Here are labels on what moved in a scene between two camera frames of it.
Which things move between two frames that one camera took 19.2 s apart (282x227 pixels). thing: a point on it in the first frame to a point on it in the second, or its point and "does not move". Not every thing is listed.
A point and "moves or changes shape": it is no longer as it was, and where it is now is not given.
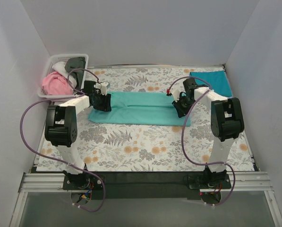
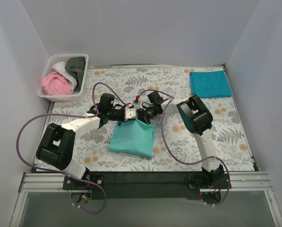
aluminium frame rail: [43, 183] does not move
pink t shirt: [54, 83] does not move
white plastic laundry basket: [54, 59] does not move
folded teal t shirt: [217, 80] does not move
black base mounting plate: [144, 185] does not move
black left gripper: [103, 103] to [121, 115]
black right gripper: [180, 107] to [143, 115]
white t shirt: [59, 67] does not move
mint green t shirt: [139, 108] moves or changes shape
